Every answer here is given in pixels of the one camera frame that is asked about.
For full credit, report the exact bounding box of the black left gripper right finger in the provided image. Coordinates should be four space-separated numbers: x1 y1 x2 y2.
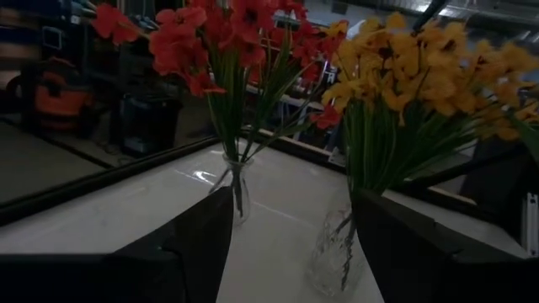
352 189 539 303

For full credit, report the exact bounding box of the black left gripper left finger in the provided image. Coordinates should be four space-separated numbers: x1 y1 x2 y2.
0 186 235 303

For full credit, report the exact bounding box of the yellow artificial flower bunch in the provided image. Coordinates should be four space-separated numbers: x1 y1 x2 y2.
458 40 539 199
322 12 426 201
378 16 489 199

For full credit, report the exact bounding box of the red artificial flower bunch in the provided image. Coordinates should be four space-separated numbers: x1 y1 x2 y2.
90 2 228 161
184 0 304 161
252 19 350 161

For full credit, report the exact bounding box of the diamond-cut round glass vase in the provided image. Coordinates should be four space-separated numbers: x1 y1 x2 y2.
305 197 370 298

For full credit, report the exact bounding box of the smooth narrow-neck glass vase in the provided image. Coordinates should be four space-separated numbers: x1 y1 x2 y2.
218 151 256 226

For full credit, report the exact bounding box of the black storage bin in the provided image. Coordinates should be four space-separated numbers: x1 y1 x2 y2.
120 93 185 159

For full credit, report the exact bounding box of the orange black shop vacuum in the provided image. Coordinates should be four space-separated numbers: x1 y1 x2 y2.
6 56 100 134

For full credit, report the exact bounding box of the black aluminium table frame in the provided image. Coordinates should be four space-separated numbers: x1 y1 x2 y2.
0 128 526 228

